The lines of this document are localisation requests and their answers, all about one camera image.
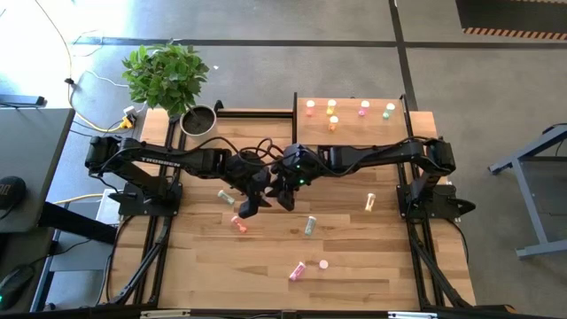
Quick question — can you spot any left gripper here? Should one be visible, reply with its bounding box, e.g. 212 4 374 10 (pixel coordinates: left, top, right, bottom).
237 167 273 220

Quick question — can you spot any white round plant pot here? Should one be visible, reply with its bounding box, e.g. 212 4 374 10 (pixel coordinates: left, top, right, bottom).
179 104 221 149

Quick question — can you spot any white flat box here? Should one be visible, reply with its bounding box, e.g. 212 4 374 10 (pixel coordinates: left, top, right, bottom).
96 188 127 226

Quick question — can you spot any green leafy plant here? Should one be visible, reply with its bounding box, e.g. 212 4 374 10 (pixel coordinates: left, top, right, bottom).
121 43 211 118

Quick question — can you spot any black desk support beam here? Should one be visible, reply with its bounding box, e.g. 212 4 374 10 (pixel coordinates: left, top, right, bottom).
38 201 119 245

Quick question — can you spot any grey desk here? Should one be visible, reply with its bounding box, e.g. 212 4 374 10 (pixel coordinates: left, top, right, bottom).
0 107 75 235

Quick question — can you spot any black round pouch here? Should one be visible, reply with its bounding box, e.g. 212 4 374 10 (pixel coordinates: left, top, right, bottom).
0 175 27 211

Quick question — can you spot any black computer mouse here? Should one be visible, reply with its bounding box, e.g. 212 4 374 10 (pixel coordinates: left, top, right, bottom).
0 264 35 312

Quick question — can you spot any black mat orange striped edge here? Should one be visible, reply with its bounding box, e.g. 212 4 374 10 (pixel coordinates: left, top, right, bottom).
455 0 567 42

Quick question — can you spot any black aluminium frame rail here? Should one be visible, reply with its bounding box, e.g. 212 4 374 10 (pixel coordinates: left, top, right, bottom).
26 304 567 319
213 99 294 120
105 115 190 307
395 145 473 310

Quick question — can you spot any wooden shelf with black frame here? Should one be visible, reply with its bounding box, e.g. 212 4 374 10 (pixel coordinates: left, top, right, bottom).
291 91 420 164

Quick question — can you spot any silver metal bracket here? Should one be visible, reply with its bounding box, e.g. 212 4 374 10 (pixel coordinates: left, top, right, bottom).
140 309 192 319
387 311 439 319

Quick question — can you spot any yellow extension cable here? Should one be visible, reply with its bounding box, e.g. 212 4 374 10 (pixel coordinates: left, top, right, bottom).
67 82 136 134

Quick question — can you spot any blue metal table frame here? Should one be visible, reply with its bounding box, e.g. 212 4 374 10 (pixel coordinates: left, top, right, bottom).
489 122 567 261

